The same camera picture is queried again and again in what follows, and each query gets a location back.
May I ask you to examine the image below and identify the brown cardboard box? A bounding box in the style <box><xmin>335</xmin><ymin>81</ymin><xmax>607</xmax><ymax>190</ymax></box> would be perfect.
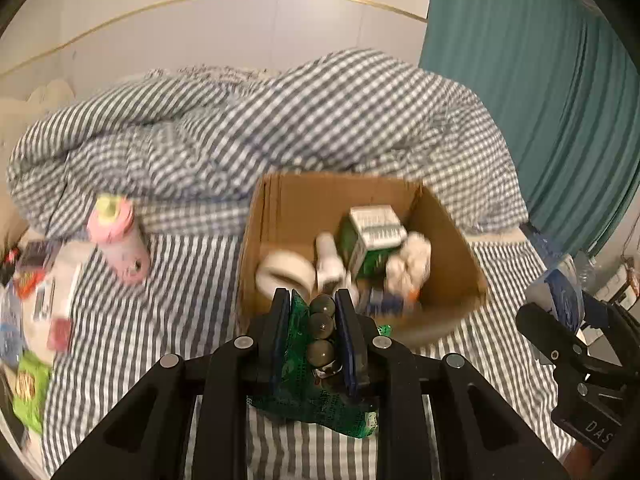
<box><xmin>235</xmin><ymin>171</ymin><xmax>488</xmax><ymax>348</ymax></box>

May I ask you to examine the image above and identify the white tape roll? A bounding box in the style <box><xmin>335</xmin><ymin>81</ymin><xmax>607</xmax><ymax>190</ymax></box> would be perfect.
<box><xmin>256</xmin><ymin>252</ymin><xmax>315</xmax><ymax>295</ymax></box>

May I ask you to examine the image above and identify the pink toddler bottle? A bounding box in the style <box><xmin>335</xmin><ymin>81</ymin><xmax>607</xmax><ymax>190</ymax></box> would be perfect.
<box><xmin>86</xmin><ymin>195</ymin><xmax>151</xmax><ymax>286</ymax></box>

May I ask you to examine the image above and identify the cream padded headboard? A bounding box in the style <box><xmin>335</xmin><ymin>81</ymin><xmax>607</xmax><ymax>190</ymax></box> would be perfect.
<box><xmin>0</xmin><ymin>77</ymin><xmax>76</xmax><ymax>261</ymax></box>

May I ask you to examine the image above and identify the pile of snack packets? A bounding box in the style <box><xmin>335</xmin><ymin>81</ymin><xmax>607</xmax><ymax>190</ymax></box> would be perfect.
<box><xmin>0</xmin><ymin>240</ymin><xmax>83</xmax><ymax>436</ymax></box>

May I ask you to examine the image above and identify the teal curtain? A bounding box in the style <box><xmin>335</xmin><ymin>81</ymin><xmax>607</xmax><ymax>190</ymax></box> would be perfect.
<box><xmin>419</xmin><ymin>0</ymin><xmax>640</xmax><ymax>261</ymax></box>

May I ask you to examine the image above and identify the white spray bottle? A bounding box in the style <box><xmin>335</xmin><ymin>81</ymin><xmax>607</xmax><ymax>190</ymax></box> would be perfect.
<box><xmin>315</xmin><ymin>232</ymin><xmax>358</xmax><ymax>293</ymax></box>

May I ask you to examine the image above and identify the small blue bottle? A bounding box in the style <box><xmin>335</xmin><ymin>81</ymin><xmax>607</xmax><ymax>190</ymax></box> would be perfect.
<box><xmin>530</xmin><ymin>265</ymin><xmax>585</xmax><ymax>333</ymax></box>

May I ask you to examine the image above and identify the plastic bottle with blue label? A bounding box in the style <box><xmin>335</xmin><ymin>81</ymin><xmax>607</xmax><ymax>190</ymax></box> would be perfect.
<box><xmin>367</xmin><ymin>287</ymin><xmax>408</xmax><ymax>316</ymax></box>

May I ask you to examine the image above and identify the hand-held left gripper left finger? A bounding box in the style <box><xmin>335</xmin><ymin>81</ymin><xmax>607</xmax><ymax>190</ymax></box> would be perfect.
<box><xmin>50</xmin><ymin>287</ymin><xmax>293</xmax><ymax>480</ymax></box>

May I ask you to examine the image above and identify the green foil packet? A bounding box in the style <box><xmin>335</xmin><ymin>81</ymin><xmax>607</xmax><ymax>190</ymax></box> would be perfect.
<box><xmin>247</xmin><ymin>292</ymin><xmax>393</xmax><ymax>438</ymax></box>

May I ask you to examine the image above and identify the clear water bottle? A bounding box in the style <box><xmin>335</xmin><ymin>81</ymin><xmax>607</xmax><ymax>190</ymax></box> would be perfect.
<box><xmin>570</xmin><ymin>250</ymin><xmax>601</xmax><ymax>286</ymax></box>

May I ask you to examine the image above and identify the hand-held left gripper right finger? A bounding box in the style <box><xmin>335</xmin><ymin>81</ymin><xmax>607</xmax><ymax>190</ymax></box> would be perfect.
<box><xmin>334</xmin><ymin>287</ymin><xmax>571</xmax><ymax>480</ymax></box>

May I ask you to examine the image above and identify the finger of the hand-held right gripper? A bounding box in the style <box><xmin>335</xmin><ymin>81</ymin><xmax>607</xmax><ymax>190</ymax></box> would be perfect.
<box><xmin>580</xmin><ymin>287</ymin><xmax>631</xmax><ymax>343</ymax></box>
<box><xmin>516</xmin><ymin>302</ymin><xmax>588</xmax><ymax>363</ymax></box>

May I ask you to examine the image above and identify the grey checkered duvet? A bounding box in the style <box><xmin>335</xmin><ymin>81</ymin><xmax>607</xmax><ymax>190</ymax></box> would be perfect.
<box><xmin>7</xmin><ymin>49</ymin><xmax>528</xmax><ymax>241</ymax></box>

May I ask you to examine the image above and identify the green and white box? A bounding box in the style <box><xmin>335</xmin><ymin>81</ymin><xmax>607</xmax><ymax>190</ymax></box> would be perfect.
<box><xmin>337</xmin><ymin>205</ymin><xmax>407</xmax><ymax>281</ymax></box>

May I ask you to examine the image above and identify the grey checkered bed sheet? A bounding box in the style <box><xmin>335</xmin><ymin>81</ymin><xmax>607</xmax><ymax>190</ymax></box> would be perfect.
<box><xmin>30</xmin><ymin>225</ymin><xmax>576</xmax><ymax>480</ymax></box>

